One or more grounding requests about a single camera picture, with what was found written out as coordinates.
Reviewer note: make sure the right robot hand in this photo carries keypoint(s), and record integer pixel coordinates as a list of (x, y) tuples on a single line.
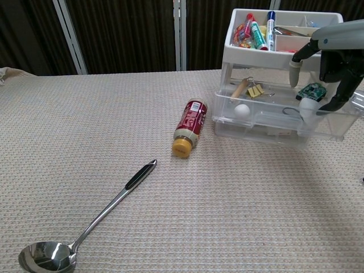
[(341, 34)]

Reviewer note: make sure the clear plastic drawer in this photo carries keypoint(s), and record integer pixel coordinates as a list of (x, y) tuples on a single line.
[(270, 116)]

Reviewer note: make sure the white plastic drawer organizer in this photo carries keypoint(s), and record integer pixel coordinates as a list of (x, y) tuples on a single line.
[(256, 57)]

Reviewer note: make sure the clear bottom drawer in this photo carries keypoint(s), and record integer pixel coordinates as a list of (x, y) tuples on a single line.
[(256, 132)]

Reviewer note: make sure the green circuit board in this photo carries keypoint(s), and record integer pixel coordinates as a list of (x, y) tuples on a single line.
[(311, 91)]

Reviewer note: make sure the clear plastic bottle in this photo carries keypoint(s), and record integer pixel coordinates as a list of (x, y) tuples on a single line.
[(359, 99)]

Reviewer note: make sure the blue capped marker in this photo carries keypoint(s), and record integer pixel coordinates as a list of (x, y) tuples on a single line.
[(271, 28)]

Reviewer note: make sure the green marker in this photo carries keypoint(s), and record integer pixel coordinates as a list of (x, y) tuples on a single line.
[(260, 37)]

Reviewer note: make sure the red capped marker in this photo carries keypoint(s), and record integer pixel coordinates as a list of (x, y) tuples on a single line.
[(249, 17)]

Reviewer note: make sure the colourful candy bag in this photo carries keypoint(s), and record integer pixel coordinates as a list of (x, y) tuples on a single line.
[(243, 35)]

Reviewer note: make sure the yellow binder clip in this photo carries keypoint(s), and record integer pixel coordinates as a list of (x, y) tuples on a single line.
[(256, 91)]

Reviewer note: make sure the wooden stick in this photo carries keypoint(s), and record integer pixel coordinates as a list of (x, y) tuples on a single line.
[(240, 88)]

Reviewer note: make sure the white ping pong ball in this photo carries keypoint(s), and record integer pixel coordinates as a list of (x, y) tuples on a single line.
[(242, 110)]

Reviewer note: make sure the red sauce bottle yellow cap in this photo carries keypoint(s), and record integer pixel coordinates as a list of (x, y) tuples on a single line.
[(192, 118)]

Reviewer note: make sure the black folding screen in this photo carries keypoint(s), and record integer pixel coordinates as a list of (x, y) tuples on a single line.
[(122, 34)]

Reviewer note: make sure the beige woven tablecloth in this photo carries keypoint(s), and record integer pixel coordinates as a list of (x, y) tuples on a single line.
[(170, 213)]

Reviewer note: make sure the stainless steel ladle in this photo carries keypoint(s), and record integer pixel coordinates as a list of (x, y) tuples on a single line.
[(99, 214)]

